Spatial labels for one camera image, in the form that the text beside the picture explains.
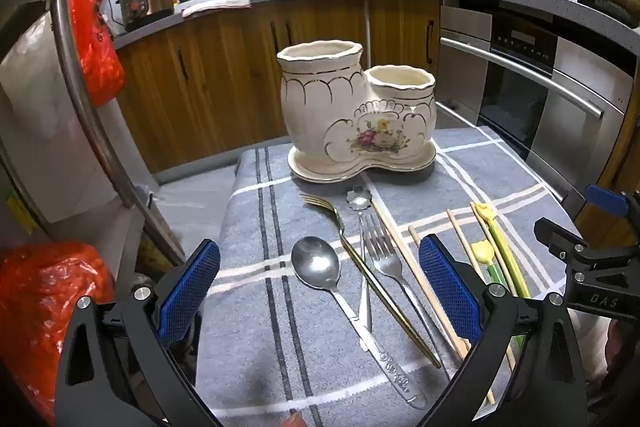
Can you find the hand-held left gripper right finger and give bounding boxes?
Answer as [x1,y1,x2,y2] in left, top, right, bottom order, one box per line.
[418,234,588,427]

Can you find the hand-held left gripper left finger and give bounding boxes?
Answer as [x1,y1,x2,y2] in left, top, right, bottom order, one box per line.
[54,239,222,427]

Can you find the yellow-topped green chopstick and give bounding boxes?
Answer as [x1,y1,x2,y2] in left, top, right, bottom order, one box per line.
[470,201,532,300]
[470,239,518,298]

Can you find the stainless steel built-in oven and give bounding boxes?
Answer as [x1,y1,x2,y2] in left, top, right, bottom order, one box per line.
[437,4,633,202]

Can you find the silver spoon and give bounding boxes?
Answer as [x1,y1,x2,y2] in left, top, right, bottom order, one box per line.
[291,237,428,410]

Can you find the white appliance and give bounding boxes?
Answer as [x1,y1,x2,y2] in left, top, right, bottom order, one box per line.
[0,13,132,233]

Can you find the large red plastic bag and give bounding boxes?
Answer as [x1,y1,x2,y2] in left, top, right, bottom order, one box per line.
[0,242,117,426]

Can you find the cream floral ceramic utensil holder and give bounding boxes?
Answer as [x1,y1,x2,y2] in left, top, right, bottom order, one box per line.
[276,39,438,170]

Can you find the hanging red plastic bag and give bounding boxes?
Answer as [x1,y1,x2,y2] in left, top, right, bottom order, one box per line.
[66,0,126,108]

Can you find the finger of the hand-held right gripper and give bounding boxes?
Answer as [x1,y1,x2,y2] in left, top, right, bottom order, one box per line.
[534,217,640,280]
[570,184,640,228]

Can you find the cream ceramic drip saucer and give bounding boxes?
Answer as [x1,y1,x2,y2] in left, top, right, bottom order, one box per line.
[287,144,437,184]

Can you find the gold fork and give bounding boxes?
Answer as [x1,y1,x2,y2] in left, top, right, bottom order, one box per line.
[300,193,443,369]

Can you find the grey striped cloth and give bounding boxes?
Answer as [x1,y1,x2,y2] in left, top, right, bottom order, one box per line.
[195,124,583,427]

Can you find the silver fork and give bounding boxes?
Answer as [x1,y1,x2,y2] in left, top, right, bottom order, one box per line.
[363,213,451,375]

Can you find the curved steel rack frame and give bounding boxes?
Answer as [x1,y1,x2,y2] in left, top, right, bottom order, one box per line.
[49,0,186,268]

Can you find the white towel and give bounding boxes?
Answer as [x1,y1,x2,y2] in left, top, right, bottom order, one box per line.
[181,0,253,18]

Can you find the flower-shaped small spoon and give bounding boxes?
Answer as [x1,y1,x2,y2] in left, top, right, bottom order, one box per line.
[346,185,374,338]

